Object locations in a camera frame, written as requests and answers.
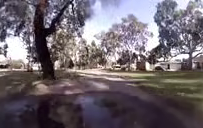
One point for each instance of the low white building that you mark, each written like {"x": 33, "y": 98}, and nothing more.
{"x": 170, "y": 65}

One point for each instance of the vehicle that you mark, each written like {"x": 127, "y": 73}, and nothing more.
{"x": 3, "y": 66}

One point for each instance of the dry grass ground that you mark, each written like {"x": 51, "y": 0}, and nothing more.
{"x": 12, "y": 80}

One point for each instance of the white car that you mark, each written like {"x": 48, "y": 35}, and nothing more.
{"x": 117, "y": 67}

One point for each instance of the row of trees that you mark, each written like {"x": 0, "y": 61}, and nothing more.
{"x": 99, "y": 50}

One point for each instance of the tall pale-trunked tree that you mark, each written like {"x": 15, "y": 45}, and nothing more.
{"x": 189, "y": 33}

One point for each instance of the large dark-trunked tree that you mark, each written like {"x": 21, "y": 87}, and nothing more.
{"x": 44, "y": 50}

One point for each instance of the green grass field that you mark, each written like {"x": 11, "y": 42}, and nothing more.
{"x": 175, "y": 83}

